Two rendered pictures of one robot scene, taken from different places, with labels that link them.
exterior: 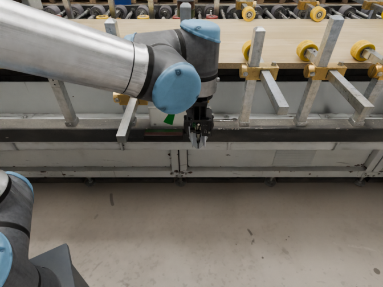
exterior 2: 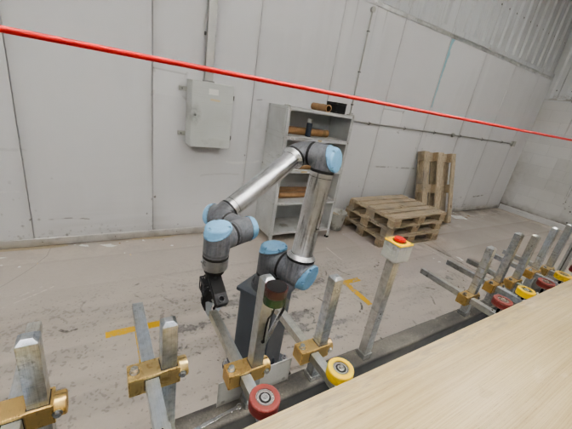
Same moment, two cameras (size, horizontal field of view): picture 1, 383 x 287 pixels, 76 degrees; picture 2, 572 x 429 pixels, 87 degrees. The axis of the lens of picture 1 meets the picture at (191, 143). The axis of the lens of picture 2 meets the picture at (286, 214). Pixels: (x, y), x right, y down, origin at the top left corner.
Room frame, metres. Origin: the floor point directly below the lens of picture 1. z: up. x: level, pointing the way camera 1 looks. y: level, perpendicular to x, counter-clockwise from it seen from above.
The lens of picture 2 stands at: (1.47, -0.35, 1.62)
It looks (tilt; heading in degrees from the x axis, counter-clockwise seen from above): 21 degrees down; 146
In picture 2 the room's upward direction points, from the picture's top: 9 degrees clockwise
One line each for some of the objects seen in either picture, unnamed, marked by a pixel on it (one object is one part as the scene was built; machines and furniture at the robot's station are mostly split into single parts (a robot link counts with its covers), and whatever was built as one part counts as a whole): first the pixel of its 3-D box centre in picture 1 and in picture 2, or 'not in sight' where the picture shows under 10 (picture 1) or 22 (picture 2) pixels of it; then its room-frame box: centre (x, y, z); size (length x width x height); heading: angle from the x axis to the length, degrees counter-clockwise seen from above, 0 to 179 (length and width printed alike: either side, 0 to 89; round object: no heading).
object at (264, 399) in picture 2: not in sight; (262, 411); (1.01, -0.02, 0.85); 0.08 x 0.08 x 0.11
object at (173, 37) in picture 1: (154, 55); (239, 230); (0.53, 0.08, 1.14); 0.12 x 0.12 x 0.09; 22
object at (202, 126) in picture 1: (199, 111); (212, 280); (0.57, -0.02, 0.97); 0.09 x 0.08 x 0.12; 0
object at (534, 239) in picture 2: not in sight; (519, 271); (0.87, 1.77, 0.88); 0.03 x 0.03 x 0.48; 0
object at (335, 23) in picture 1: (313, 82); (43, 424); (0.88, -0.48, 0.90); 0.03 x 0.03 x 0.48; 0
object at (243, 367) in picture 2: not in sight; (247, 370); (0.88, 0.00, 0.85); 0.13 x 0.06 x 0.05; 90
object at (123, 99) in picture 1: (131, 96); (313, 349); (0.88, 0.25, 0.84); 0.13 x 0.06 x 0.05; 90
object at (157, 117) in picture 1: (179, 117); (255, 380); (0.85, 0.05, 0.75); 0.26 x 0.01 x 0.10; 90
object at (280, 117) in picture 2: not in sight; (300, 175); (-1.51, 1.76, 0.78); 0.90 x 0.45 x 1.55; 90
